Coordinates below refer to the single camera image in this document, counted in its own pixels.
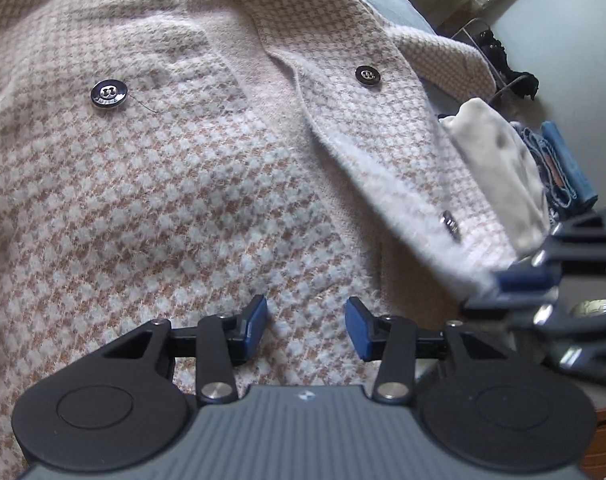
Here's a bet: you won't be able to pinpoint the black garment pile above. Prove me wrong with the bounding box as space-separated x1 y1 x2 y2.
475 29 542 104

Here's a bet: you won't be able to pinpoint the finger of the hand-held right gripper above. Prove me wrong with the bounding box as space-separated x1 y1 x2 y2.
459 289 606 389
497 207 606 294

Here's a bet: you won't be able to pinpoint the folded cream garment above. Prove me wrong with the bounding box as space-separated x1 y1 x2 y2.
440 97 551 257

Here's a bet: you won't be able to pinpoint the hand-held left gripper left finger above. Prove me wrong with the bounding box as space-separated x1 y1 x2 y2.
102 294 270 407

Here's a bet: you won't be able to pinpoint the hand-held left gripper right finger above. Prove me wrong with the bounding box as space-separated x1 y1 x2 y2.
344 295 516 405

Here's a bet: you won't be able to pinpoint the folded blue jeans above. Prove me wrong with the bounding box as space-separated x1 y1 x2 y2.
508 119 600 222

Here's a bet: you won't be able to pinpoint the round silver object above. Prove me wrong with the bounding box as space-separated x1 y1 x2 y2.
572 298 606 318

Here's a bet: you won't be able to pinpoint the beige ribbed sweater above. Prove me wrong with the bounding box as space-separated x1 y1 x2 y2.
0 0 521 476

